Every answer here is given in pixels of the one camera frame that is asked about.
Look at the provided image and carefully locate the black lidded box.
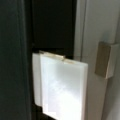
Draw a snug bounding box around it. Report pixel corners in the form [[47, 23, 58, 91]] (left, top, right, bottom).
[[0, 0, 77, 120]]

